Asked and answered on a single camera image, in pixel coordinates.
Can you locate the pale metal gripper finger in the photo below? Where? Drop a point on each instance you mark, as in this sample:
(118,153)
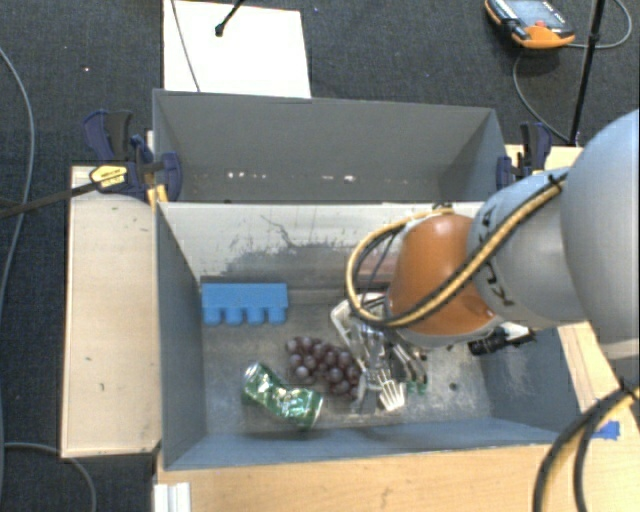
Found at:
(392,395)
(367,396)

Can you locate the crushed green drink can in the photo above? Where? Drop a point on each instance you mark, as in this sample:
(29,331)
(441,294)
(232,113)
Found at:
(280,397)

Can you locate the pale wood flat board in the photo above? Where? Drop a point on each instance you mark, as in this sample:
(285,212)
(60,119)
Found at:
(112,320)

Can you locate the purple toy grape bunch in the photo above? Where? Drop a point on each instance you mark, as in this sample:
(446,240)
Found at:
(320,362)

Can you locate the black cylinder on white bracket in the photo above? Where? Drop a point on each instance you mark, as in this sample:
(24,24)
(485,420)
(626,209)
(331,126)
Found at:
(492,344)

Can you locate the blue toy building block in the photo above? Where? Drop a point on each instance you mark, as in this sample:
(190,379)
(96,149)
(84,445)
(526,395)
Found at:
(242,300)

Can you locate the grey metal bin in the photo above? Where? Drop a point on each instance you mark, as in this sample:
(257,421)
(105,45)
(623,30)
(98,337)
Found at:
(320,150)

